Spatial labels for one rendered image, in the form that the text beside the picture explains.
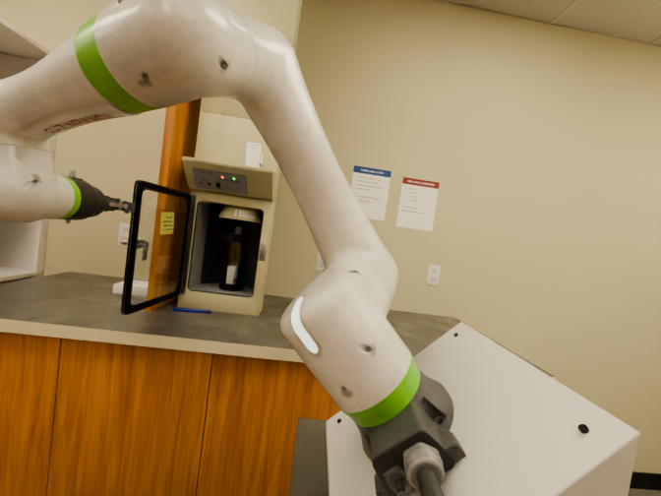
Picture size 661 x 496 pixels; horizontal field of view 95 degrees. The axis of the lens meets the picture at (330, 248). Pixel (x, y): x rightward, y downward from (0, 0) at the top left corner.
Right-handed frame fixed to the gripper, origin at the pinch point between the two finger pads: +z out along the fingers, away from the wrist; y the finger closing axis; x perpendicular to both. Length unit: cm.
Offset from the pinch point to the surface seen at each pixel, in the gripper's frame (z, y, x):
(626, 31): 67, -212, -133
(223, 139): 29.0, -15.6, -30.9
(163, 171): 20.0, 1.1, -14.0
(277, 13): 29, -30, -81
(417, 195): 72, -110, -28
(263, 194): 24.9, -33.7, -11.6
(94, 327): -0.1, 6.4, 36.8
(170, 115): 20.0, 0.9, -33.9
